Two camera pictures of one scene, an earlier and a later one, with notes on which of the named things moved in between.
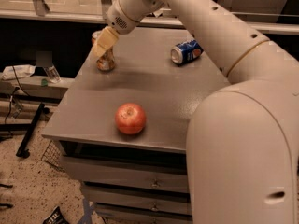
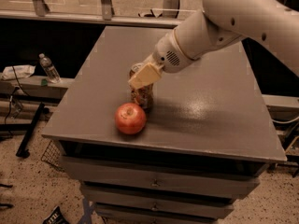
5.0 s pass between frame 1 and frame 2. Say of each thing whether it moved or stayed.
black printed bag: stayed
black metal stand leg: stayed
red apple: stayed
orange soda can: moved
